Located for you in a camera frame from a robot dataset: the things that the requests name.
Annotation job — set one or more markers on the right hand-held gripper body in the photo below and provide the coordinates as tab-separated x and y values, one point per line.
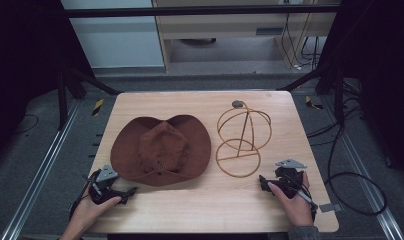
290	176

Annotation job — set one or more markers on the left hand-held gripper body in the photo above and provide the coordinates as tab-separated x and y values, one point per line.
106	174

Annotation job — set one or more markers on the brown wide-brim hat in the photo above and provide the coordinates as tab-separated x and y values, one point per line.
163	146

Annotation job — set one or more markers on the person's right hand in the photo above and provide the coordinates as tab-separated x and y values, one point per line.
298	210

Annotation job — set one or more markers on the person's left hand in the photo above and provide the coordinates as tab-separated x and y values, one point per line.
86	213

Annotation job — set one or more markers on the grey flat tag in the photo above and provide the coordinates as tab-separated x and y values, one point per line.
330	207

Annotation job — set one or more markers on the yellow black striped tape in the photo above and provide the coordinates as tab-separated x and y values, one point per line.
97	107
311	102

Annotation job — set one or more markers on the black metal stand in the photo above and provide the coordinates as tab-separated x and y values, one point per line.
61	96
338	96

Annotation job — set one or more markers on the white cabinet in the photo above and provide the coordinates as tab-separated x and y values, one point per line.
116	43

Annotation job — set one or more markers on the dark curtain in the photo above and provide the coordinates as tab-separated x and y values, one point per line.
20	66
383	66

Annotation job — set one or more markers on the light wooden desk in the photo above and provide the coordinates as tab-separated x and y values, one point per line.
223	28

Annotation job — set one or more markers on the aluminium floor rail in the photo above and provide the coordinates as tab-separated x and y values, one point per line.
366	180
40	173

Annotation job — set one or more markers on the black horizontal frame bar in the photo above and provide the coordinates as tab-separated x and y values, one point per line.
190	11

